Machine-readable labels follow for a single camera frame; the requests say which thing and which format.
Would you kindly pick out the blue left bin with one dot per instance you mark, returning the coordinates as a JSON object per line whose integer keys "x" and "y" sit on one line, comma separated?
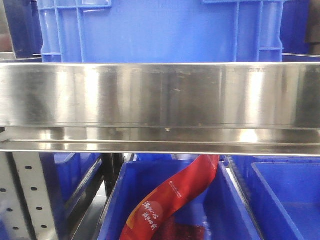
{"x": 72, "y": 181}

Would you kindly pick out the white perforated rack post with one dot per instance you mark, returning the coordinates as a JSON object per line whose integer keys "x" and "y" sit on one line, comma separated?
{"x": 31, "y": 205}

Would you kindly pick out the blue centre bin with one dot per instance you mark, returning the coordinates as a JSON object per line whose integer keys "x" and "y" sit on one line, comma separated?
{"x": 219, "y": 210}

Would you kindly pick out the red snack bag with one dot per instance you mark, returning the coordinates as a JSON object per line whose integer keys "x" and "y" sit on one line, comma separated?
{"x": 169, "y": 197}

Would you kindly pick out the large light blue crate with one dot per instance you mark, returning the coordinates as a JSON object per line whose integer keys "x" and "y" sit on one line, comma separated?
{"x": 160, "y": 31}

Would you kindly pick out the blue right bin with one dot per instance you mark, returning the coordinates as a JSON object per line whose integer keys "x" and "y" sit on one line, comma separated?
{"x": 283, "y": 194}

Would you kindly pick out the blue bin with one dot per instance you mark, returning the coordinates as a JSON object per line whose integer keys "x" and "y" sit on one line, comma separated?
{"x": 283, "y": 194}
{"x": 72, "y": 181}
{"x": 219, "y": 210}

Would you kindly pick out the stainless steel shelf rail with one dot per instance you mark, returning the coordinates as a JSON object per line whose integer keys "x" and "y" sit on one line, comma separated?
{"x": 255, "y": 108}

